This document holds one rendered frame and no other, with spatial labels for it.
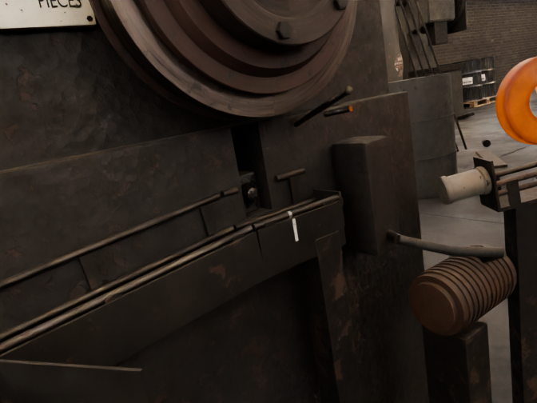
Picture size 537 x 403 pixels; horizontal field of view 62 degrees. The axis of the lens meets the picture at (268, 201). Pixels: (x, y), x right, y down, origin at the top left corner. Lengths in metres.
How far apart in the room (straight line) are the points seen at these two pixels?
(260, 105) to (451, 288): 0.48
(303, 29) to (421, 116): 2.75
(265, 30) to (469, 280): 0.59
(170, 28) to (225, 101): 0.13
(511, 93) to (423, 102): 2.51
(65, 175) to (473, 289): 0.73
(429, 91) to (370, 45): 2.29
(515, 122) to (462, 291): 0.32
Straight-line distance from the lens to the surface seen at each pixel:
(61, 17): 0.77
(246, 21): 0.63
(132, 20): 0.65
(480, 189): 1.00
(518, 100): 0.91
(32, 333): 0.64
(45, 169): 0.70
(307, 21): 0.69
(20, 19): 0.76
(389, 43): 5.03
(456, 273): 0.94
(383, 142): 0.91
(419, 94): 3.39
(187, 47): 0.65
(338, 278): 0.86
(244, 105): 0.71
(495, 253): 0.96
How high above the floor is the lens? 0.91
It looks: 13 degrees down
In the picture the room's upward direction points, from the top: 10 degrees counter-clockwise
